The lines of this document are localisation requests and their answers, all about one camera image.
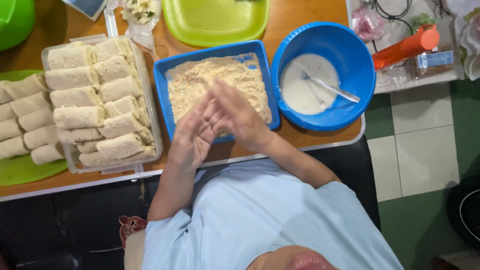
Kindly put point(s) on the blue card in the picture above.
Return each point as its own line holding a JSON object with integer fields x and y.
{"x": 86, "y": 6}

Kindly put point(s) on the black round object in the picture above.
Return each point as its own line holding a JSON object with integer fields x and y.
{"x": 465, "y": 213}

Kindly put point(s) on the red patterned cloth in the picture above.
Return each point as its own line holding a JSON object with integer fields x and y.
{"x": 131, "y": 225}

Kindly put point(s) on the clear packet with blue label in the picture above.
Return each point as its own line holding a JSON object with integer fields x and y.
{"x": 435, "y": 59}

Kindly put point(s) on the breadcrumbs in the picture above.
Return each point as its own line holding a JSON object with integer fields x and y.
{"x": 195, "y": 77}

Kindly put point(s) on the person's right hand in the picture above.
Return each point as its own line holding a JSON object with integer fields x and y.
{"x": 243, "y": 120}

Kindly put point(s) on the lime green square tray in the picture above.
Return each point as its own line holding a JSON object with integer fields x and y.
{"x": 213, "y": 22}

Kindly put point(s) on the white side table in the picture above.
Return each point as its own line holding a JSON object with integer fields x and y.
{"x": 397, "y": 81}

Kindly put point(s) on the row of plain wrapped rolls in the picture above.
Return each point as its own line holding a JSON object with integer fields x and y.
{"x": 30, "y": 120}

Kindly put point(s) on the person's left hand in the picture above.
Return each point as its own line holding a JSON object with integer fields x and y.
{"x": 190, "y": 142}

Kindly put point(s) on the pink plastic bag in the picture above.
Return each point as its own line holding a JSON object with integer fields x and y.
{"x": 366, "y": 23}

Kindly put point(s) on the clear bag of filling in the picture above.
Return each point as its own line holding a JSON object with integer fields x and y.
{"x": 139, "y": 11}

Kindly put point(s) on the pile of breaded rolls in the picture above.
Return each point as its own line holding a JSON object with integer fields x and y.
{"x": 97, "y": 101}

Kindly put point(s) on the white batter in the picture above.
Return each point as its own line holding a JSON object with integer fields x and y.
{"x": 300, "y": 97}

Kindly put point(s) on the green plastic container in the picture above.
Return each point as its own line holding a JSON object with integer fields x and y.
{"x": 15, "y": 22}

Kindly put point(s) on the orange plastic bottle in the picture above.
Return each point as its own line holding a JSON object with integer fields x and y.
{"x": 405, "y": 48}

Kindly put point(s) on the blue round bowl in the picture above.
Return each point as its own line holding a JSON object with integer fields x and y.
{"x": 337, "y": 41}

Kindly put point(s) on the person's right fingers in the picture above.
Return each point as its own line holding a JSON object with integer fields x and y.
{"x": 221, "y": 99}

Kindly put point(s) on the clear plastic container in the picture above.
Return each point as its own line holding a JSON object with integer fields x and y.
{"x": 148, "y": 97}

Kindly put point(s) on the blue rectangular tray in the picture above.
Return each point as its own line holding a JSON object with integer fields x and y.
{"x": 161, "y": 75}

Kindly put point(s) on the person's left fingers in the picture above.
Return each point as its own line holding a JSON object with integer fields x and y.
{"x": 200, "y": 110}

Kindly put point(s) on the metal spoon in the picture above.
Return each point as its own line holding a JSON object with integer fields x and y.
{"x": 333, "y": 89}

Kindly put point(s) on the green round plate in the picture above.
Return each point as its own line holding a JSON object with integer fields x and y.
{"x": 22, "y": 172}

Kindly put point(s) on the person's light blue shirt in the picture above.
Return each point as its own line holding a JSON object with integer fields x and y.
{"x": 243, "y": 217}

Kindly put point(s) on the white plastic bag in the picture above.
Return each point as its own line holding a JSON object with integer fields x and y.
{"x": 470, "y": 45}

